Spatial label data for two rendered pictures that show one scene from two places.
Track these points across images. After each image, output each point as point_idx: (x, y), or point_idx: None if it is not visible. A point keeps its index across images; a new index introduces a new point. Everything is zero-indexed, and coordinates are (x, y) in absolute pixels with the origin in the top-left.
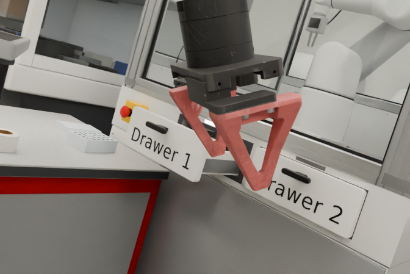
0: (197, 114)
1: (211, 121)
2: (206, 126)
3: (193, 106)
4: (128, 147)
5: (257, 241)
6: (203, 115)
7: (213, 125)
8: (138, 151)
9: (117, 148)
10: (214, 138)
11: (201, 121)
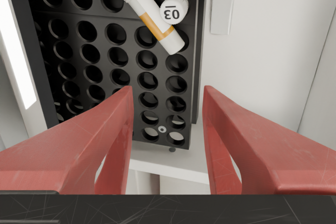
0: (130, 95)
1: (10, 71)
2: (39, 75)
3: (228, 110)
4: (162, 189)
5: None
6: (24, 132)
7: (15, 38)
8: (146, 173)
9: (201, 188)
10: None
11: (41, 114)
